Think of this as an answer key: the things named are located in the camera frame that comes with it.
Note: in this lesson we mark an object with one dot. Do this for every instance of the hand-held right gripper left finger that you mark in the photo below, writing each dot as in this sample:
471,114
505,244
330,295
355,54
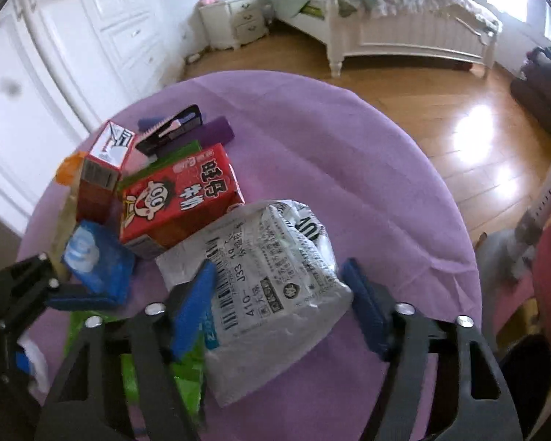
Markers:
193,310

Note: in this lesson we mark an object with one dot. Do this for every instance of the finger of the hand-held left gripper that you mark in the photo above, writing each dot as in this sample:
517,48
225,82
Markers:
23,361
80,301

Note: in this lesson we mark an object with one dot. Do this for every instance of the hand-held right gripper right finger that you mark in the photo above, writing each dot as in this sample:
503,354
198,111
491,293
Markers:
365,312

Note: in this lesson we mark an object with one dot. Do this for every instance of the blue packet with white cap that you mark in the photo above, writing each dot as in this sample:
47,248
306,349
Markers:
103,262

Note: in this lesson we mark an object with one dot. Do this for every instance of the green snack packet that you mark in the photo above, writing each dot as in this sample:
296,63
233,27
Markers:
188,376

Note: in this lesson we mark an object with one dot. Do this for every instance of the white printed plastic bag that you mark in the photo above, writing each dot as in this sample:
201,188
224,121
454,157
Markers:
280,262

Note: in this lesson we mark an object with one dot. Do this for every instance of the red milk carton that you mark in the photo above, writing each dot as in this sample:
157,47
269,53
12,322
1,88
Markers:
183,193

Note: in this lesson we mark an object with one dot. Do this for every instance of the orange wrapper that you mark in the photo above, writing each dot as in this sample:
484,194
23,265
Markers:
69,167

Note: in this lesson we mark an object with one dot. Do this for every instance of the small brown drink carton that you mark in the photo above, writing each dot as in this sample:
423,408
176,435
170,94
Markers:
103,165

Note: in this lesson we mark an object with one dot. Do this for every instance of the blue comb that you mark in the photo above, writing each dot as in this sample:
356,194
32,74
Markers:
152,123

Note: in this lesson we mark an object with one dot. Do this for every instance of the purple tablecloth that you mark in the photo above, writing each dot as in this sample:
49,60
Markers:
340,156

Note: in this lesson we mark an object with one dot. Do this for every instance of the white wardrobe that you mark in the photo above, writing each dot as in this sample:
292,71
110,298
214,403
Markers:
50,78

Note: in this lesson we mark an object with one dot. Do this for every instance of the white vacuum pole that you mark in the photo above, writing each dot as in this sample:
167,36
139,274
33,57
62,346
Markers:
548,193

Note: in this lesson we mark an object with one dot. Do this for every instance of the white power strip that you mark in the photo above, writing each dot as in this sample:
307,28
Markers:
193,58

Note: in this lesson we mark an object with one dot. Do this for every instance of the dark sofa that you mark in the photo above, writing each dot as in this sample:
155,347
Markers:
539,92

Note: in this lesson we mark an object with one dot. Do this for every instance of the white nightstand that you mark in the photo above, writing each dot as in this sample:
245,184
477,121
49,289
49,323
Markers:
238,20

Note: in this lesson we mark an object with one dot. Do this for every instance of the white bed frame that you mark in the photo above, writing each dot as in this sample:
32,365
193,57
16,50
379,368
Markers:
395,41

